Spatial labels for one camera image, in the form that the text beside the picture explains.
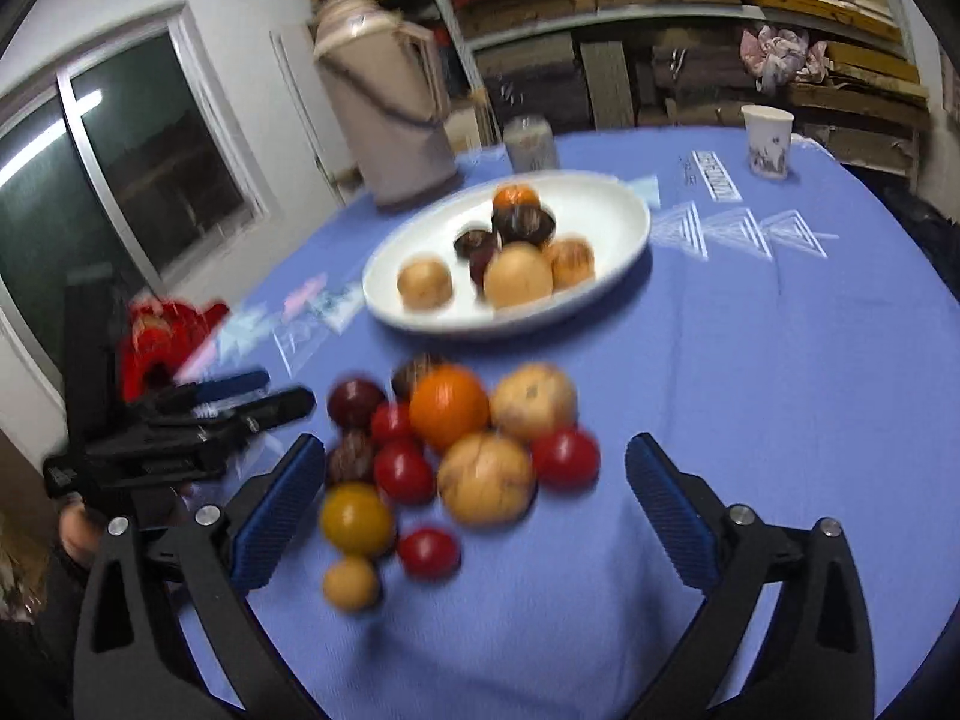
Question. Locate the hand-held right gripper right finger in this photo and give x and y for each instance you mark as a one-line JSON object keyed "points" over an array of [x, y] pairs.
{"points": [[671, 510]]}

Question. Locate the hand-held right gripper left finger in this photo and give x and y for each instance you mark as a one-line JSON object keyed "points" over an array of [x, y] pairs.
{"points": [[277, 514]]}

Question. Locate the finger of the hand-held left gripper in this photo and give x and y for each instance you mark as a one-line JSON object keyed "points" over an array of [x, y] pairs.
{"points": [[232, 384], [277, 405]]}

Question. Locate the yellow green citrus fruit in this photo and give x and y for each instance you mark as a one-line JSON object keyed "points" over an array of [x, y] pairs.
{"points": [[357, 519]]}

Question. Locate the small tan round fruit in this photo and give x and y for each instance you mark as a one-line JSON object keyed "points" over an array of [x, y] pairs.
{"points": [[351, 583]]}

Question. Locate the red cherry tomato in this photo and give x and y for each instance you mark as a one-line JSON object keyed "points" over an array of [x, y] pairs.
{"points": [[390, 422], [428, 553], [405, 471], [565, 458]]}

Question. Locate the bright orange mandarin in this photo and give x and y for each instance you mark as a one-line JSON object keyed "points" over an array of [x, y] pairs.
{"points": [[514, 196], [448, 406]]}

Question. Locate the striped tan passion fruit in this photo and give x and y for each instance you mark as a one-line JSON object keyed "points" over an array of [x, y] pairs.
{"points": [[486, 478]]}

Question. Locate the orange tan round fruit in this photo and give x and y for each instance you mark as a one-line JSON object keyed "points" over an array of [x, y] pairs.
{"points": [[574, 262]]}

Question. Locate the white round plate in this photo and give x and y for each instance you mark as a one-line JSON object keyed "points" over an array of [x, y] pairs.
{"points": [[600, 240]]}

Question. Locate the person's left forearm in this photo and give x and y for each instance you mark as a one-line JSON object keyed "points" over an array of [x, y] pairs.
{"points": [[37, 630]]}

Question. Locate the person's left hand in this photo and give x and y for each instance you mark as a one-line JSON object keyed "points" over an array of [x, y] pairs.
{"points": [[75, 534]]}

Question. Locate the red patterned cloth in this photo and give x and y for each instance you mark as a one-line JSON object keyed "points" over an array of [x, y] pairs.
{"points": [[154, 345]]}

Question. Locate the blue printed tablecloth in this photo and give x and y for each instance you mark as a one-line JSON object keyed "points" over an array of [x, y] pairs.
{"points": [[750, 390]]}

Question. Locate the white framed window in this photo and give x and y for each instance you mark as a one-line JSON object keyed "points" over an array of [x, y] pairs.
{"points": [[135, 165]]}

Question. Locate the beige thermos jug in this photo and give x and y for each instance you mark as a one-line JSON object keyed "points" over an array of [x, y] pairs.
{"points": [[382, 112]]}

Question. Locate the cardboard sheet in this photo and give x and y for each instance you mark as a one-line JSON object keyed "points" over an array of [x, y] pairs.
{"points": [[469, 124]]}

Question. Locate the silver drink can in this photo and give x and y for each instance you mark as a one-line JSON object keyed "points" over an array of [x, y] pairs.
{"points": [[531, 144]]}

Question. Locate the white printed paper cup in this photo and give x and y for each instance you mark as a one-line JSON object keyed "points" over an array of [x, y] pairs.
{"points": [[767, 142]]}

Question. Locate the shelf of stacked boards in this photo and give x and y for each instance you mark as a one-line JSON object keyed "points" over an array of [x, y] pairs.
{"points": [[675, 60]]}

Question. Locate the pink crumpled cloth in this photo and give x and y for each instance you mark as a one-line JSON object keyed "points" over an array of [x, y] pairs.
{"points": [[780, 56]]}

